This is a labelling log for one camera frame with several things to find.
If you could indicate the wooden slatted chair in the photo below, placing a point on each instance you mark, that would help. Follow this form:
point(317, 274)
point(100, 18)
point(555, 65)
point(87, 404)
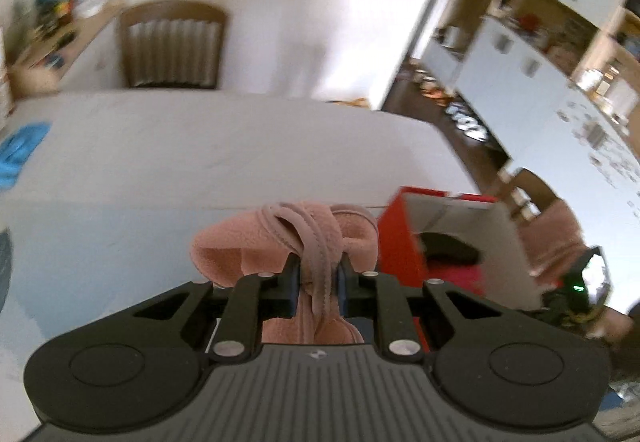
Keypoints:
point(172, 47)

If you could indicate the red cardboard box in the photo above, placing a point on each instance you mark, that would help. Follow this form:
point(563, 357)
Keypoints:
point(395, 242)

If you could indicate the black cloth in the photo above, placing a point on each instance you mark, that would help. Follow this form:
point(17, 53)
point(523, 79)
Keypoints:
point(450, 249)

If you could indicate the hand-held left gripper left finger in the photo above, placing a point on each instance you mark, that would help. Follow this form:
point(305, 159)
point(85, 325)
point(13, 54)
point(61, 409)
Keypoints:
point(292, 292)

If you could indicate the blue cloth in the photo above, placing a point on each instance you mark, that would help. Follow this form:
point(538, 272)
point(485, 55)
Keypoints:
point(20, 147)

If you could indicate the pink fabric hat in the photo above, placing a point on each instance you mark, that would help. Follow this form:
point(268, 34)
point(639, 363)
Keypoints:
point(235, 257)

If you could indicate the pink garment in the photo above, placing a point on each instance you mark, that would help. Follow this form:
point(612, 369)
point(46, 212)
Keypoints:
point(555, 242)

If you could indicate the white cabinets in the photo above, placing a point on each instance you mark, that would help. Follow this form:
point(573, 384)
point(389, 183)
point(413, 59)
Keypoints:
point(550, 72)

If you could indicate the wooden sideboard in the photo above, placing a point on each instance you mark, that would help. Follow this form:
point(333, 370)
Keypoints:
point(85, 52)

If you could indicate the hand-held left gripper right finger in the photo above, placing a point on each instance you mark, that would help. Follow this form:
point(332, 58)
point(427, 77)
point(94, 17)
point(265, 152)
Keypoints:
point(350, 292)

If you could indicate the white patterned slippers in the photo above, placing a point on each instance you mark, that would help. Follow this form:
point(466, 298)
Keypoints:
point(467, 122)

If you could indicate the orange shoes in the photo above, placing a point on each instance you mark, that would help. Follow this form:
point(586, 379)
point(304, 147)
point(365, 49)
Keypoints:
point(435, 90)

